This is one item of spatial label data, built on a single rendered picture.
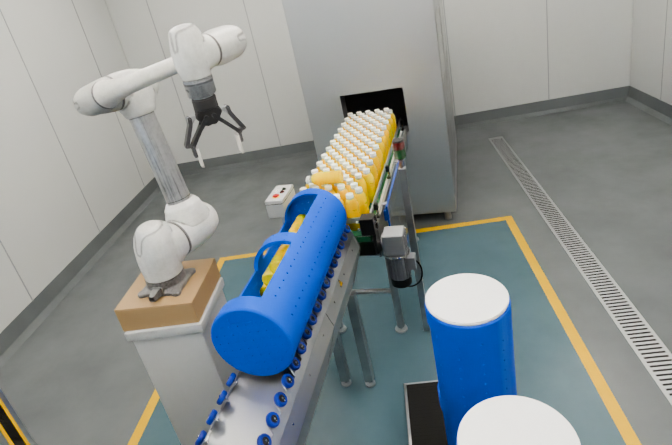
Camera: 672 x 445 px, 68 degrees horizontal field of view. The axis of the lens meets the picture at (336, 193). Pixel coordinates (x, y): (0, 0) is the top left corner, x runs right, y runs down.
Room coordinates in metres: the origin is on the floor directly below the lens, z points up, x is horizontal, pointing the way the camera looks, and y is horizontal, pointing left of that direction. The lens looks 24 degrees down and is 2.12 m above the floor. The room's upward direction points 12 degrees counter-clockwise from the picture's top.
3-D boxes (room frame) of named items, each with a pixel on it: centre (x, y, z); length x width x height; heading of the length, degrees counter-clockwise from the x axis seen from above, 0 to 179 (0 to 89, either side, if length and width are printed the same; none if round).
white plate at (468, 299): (1.37, -0.36, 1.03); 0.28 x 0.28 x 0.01
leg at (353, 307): (2.12, 0.04, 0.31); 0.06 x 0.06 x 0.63; 72
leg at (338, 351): (2.16, 0.17, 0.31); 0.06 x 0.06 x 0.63; 72
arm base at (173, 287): (1.76, 0.75, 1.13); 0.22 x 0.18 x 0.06; 167
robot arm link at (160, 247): (1.79, 0.74, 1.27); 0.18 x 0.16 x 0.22; 145
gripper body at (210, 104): (1.55, 0.34, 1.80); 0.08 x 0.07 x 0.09; 114
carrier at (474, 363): (1.37, -0.36, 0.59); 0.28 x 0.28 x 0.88
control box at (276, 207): (2.48, 0.30, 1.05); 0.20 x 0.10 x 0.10; 162
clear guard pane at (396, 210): (2.72, -0.36, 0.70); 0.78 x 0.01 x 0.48; 162
